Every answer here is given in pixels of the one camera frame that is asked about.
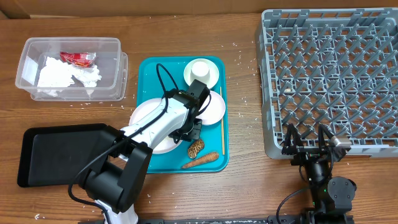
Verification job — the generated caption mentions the small pink bowl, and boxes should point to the small pink bowl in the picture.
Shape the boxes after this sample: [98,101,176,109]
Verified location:
[197,91,226,126]

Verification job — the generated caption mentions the teal plastic tray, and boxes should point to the teal plastic tray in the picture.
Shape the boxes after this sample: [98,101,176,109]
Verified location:
[136,56,229,174]

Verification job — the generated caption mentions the black waste tray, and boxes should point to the black waste tray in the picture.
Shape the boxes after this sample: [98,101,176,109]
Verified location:
[17,123,119,187]

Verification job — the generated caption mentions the wooden chopstick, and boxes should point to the wooden chopstick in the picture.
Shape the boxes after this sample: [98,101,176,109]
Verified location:
[220,86,226,156]

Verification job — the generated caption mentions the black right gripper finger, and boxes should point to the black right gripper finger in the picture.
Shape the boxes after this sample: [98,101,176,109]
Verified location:
[284,124,303,149]
[318,124,333,149]

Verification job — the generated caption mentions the brown patterned cookie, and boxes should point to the brown patterned cookie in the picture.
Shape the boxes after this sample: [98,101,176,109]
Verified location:
[187,139,205,159]

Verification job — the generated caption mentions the crumpled white tissue in bin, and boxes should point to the crumpled white tissue in bin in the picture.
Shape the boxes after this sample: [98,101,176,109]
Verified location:
[37,57,75,97]

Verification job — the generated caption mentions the white-green bowl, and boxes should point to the white-green bowl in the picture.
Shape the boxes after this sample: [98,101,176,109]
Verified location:
[183,58,220,89]

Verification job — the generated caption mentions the grey dishwasher rack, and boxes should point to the grey dishwasher rack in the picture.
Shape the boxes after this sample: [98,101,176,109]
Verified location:
[255,7,397,159]

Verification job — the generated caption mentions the red snack wrapper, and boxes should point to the red snack wrapper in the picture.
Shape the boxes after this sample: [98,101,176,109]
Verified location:
[60,52,96,68]

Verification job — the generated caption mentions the white tissue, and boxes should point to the white tissue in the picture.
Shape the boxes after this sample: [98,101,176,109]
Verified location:
[37,57,75,97]
[70,65,102,88]

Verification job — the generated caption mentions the clear plastic waste bin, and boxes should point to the clear plastic waste bin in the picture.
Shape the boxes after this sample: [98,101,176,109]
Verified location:
[15,37,128,101]

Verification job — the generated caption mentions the large white plate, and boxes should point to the large white plate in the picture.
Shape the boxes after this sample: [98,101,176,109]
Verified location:
[129,98,182,154]

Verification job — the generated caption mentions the white cup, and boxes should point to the white cup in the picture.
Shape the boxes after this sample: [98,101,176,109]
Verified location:
[190,61,210,84]

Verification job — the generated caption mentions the orange carrot piece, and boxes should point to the orange carrot piece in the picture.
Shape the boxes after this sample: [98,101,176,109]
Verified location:
[182,152,219,169]

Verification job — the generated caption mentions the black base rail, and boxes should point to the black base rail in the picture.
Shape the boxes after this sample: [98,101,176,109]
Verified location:
[78,215,355,224]

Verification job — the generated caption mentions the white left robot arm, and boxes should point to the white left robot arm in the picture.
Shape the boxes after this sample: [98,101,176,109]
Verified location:
[68,80,211,223]

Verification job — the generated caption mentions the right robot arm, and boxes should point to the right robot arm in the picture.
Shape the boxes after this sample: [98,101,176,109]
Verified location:
[267,124,357,224]

